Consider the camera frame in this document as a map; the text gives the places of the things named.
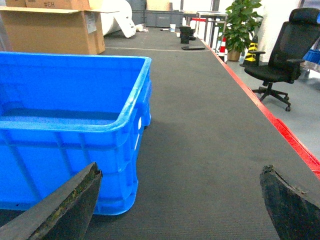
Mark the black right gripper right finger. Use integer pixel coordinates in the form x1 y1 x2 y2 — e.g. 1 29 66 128
259 165 320 240

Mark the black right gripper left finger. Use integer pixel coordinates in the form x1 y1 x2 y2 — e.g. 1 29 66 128
0 162 103 240

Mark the large blue plastic crate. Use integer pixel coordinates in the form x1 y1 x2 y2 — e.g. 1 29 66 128
0 51 152 216

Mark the large brown cardboard box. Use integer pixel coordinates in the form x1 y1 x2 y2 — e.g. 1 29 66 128
0 6 115 55

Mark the cardboard box marked H3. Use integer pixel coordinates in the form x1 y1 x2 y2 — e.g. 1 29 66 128
4 0 103 10

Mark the black yellow striped cone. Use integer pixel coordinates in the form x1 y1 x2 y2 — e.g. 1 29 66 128
240 35 259 67

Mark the black mesh office chair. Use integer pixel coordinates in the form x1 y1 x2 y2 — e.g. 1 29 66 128
244 7 320 112

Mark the red white traffic cone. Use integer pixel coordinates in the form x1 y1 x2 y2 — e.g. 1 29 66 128
218 36 226 58

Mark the black flat phone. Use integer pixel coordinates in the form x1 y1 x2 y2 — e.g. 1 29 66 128
181 46 206 51

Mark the green potted plant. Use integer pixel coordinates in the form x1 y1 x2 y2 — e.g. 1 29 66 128
223 0 263 62

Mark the white foam roll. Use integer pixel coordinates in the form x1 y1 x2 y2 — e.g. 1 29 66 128
100 0 137 39

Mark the grey storage bin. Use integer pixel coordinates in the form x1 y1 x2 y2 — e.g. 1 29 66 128
132 10 184 28

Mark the black block stand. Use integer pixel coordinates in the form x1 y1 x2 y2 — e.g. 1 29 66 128
179 25 196 44

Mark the white paper cup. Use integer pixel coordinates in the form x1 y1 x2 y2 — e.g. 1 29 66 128
169 23 176 33

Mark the metal frame table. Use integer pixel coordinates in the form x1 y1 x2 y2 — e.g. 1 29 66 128
183 10 228 52

